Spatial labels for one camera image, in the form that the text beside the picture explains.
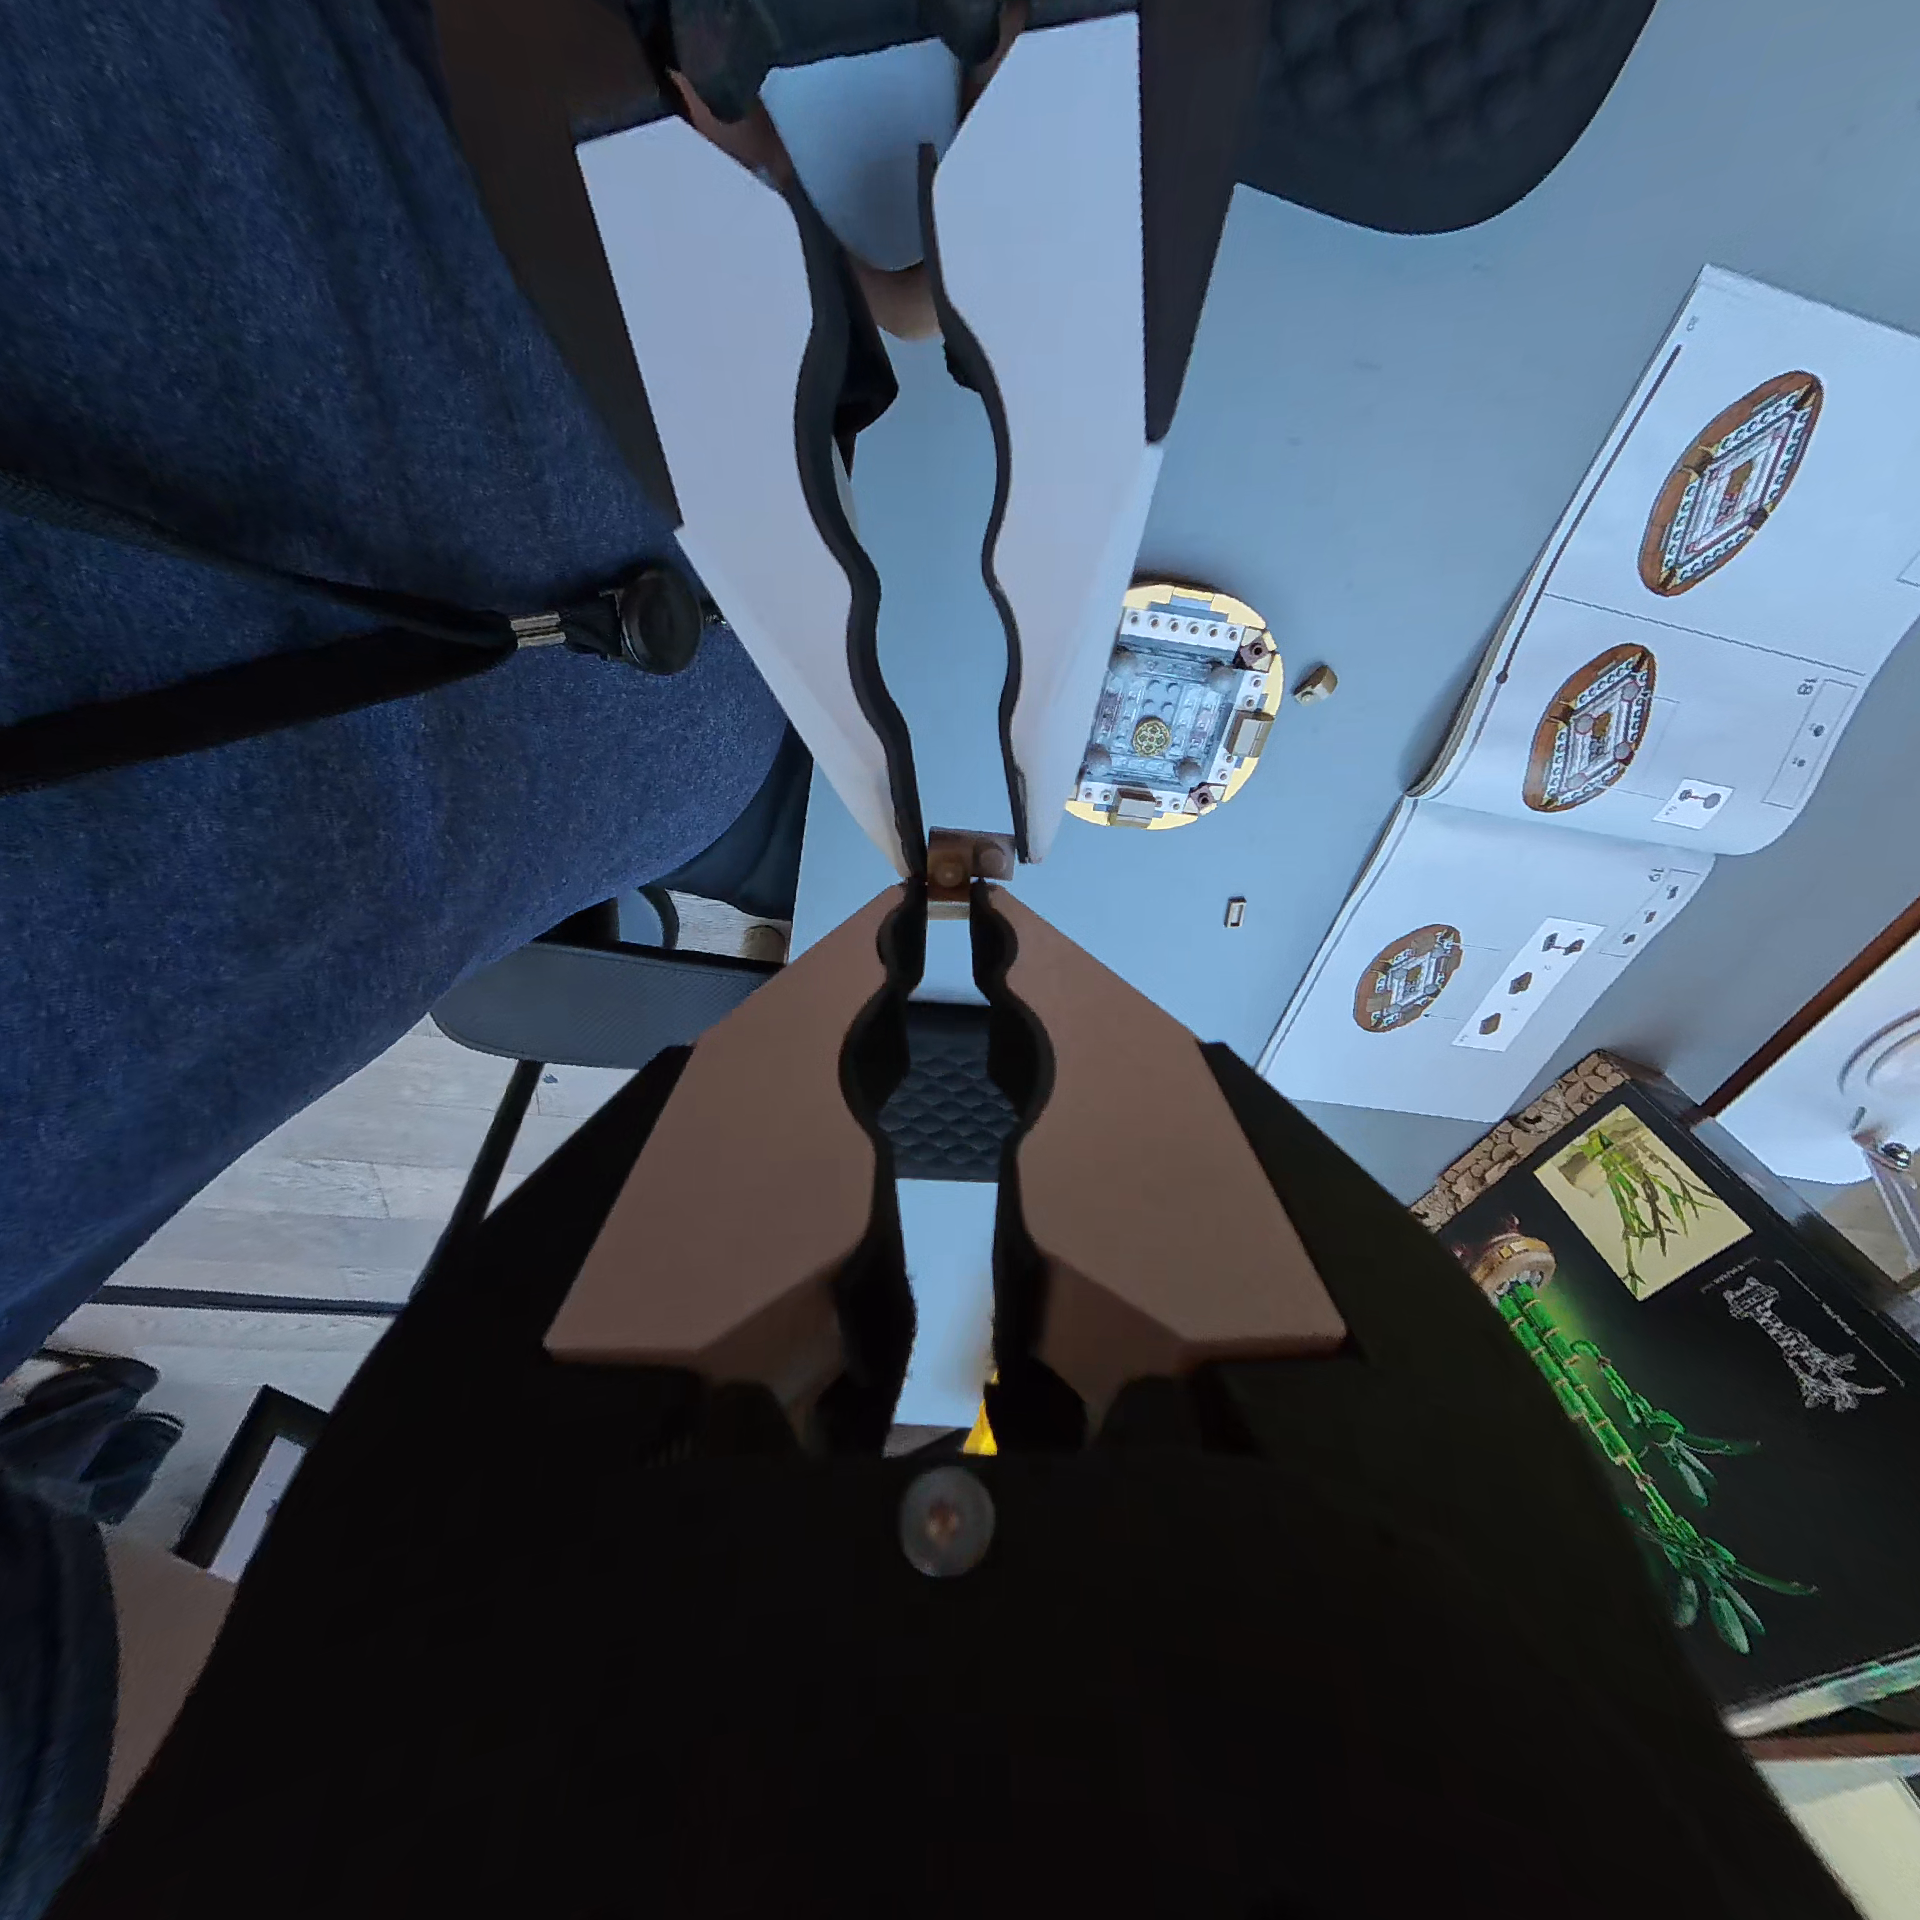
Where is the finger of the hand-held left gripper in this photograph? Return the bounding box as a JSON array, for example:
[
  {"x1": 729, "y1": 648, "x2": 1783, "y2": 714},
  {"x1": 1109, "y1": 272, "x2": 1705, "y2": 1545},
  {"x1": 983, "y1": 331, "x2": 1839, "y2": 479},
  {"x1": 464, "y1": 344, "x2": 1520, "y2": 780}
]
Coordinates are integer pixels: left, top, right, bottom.
[
  {"x1": 435, "y1": 0, "x2": 923, "y2": 880},
  {"x1": 919, "y1": 0, "x2": 1265, "y2": 870}
]

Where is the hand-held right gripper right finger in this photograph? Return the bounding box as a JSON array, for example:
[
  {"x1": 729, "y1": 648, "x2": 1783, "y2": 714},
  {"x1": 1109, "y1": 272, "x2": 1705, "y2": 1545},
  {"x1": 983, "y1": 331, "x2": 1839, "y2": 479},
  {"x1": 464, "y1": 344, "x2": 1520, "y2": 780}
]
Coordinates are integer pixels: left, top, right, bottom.
[{"x1": 967, "y1": 878, "x2": 1346, "y2": 1454}]

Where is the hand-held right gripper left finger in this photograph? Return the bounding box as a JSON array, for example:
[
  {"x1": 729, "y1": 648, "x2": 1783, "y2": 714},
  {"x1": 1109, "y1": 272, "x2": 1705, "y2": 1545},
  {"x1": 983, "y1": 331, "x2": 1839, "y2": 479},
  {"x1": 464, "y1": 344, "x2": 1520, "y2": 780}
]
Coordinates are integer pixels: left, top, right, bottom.
[{"x1": 544, "y1": 878, "x2": 922, "y2": 1454}]

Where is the round lego base build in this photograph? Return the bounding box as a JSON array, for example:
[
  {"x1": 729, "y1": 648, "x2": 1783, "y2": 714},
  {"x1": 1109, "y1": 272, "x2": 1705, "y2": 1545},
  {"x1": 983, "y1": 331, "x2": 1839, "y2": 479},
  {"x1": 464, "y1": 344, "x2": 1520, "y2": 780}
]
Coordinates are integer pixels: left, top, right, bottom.
[{"x1": 1064, "y1": 576, "x2": 1287, "y2": 832}]

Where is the black lego set box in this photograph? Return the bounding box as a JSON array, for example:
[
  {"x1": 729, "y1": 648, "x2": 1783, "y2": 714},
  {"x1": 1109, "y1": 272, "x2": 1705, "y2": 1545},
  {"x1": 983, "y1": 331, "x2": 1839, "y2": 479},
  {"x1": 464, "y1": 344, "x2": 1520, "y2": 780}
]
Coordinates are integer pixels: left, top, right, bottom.
[{"x1": 1410, "y1": 1050, "x2": 1920, "y2": 1742}]

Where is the lego instruction booklet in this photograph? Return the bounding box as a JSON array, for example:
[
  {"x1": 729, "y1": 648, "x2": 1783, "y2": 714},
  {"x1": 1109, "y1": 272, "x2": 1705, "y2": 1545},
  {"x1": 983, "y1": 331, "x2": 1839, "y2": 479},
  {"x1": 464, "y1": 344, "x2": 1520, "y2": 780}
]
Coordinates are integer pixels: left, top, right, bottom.
[{"x1": 1257, "y1": 263, "x2": 1920, "y2": 1127}]

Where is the black office chair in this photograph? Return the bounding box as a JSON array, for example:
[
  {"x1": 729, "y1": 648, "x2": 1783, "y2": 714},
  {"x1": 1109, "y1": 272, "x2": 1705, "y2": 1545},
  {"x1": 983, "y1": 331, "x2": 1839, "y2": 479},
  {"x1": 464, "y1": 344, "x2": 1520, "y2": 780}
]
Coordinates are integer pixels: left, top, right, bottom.
[{"x1": 429, "y1": 884, "x2": 799, "y2": 1307}]

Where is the person's blue shirt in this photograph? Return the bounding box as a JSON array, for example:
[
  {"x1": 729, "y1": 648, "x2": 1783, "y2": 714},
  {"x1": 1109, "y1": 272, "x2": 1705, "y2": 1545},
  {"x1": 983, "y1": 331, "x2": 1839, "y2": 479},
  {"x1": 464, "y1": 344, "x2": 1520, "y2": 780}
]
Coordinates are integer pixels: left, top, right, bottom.
[{"x1": 0, "y1": 0, "x2": 813, "y2": 1374}]

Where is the black padded wrist rest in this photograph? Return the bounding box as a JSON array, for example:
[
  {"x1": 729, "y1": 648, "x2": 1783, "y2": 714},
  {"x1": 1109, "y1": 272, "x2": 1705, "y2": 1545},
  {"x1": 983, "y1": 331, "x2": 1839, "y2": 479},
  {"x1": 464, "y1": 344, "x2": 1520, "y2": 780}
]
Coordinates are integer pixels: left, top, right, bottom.
[{"x1": 1241, "y1": 0, "x2": 1655, "y2": 239}]

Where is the black framed tag poster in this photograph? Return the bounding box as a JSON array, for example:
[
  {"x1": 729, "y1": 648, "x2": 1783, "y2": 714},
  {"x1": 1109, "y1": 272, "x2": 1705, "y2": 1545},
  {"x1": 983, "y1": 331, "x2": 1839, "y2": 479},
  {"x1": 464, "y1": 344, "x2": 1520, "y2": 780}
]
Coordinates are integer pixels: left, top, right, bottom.
[{"x1": 176, "y1": 1388, "x2": 326, "y2": 1585}]

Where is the person's dark shoe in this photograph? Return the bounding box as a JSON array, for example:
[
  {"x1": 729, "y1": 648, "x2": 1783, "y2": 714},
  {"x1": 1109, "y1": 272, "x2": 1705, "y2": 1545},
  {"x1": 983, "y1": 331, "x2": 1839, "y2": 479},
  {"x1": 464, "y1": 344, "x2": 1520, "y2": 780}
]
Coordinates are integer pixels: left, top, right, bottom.
[{"x1": 0, "y1": 1359, "x2": 185, "y2": 1524}]

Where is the brown cardboard box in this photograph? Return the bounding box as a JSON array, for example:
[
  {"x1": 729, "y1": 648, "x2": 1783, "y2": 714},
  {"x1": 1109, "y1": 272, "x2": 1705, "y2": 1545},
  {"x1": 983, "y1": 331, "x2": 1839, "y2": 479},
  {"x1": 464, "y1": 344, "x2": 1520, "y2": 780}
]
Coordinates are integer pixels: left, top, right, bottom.
[{"x1": 90, "y1": 1545, "x2": 242, "y2": 1818}]

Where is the black lanyard with badge reel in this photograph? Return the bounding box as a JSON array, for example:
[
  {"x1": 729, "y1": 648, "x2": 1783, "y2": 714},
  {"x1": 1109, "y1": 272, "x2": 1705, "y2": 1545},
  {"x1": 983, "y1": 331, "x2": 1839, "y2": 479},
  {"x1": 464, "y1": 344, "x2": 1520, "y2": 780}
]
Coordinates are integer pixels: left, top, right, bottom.
[{"x1": 0, "y1": 559, "x2": 712, "y2": 798}]

